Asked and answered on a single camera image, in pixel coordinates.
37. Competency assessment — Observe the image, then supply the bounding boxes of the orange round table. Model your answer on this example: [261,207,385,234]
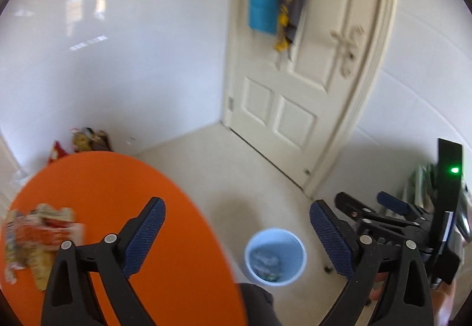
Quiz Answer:
[0,152,248,326]

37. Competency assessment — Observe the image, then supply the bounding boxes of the white door handle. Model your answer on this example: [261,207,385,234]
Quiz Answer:
[330,26,366,78]

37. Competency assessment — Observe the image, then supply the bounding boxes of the crumpled plastic wrappers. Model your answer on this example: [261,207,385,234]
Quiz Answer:
[251,248,287,280]

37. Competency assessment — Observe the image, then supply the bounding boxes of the beige crumpled wrapper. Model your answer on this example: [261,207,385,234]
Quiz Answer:
[29,204,76,225]

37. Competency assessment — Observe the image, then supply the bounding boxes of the light blue plastic bin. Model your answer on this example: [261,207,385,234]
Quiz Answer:
[244,227,307,287]

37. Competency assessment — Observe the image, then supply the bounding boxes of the orange snack packet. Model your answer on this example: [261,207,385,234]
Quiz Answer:
[17,221,85,251]

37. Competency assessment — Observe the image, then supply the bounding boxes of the white panel door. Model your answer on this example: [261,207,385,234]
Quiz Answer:
[221,0,401,198]

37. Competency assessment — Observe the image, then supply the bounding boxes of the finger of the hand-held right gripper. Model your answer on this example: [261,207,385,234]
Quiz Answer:
[377,191,437,229]
[334,192,436,249]

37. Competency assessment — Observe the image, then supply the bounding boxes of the pile of dark snack bags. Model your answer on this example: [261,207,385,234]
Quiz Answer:
[71,127,112,153]

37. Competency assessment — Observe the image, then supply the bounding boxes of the red snack bag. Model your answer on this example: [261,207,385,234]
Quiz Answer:
[48,141,69,164]

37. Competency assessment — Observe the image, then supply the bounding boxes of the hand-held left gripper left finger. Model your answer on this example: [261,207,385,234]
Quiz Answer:
[40,196,166,326]

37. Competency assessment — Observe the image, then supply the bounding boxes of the person's dark trouser leg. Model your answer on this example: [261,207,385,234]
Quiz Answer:
[236,282,276,326]

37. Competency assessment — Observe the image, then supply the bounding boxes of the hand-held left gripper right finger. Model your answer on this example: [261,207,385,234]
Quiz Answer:
[309,200,434,326]

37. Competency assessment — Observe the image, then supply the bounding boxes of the person's right forearm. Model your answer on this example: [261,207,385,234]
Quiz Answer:
[432,284,459,326]

